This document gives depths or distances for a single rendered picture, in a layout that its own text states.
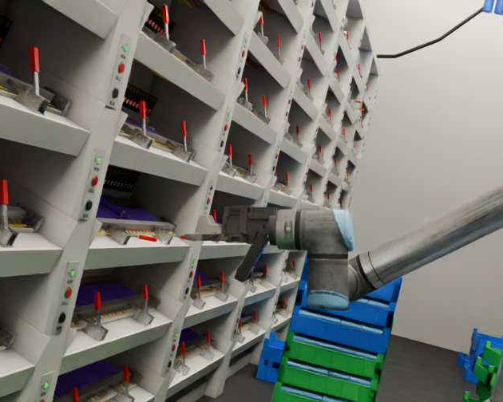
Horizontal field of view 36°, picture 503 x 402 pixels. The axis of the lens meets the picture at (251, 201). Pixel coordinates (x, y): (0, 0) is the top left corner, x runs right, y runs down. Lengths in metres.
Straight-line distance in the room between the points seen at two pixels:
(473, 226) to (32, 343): 0.95
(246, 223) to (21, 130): 0.73
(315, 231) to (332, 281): 0.11
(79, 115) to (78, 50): 0.11
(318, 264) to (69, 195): 0.61
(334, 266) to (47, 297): 0.64
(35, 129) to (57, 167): 0.17
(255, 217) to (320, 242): 0.16
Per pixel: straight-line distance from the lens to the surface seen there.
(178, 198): 1.95
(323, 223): 1.66
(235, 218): 1.71
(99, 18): 1.25
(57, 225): 1.28
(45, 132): 1.16
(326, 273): 1.66
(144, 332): 1.77
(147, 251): 1.66
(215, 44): 1.98
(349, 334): 2.40
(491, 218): 1.72
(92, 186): 1.32
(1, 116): 1.05
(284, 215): 1.68
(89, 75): 1.29
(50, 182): 1.30
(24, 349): 1.32
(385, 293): 2.39
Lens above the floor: 0.69
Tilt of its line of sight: level
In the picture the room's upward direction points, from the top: 13 degrees clockwise
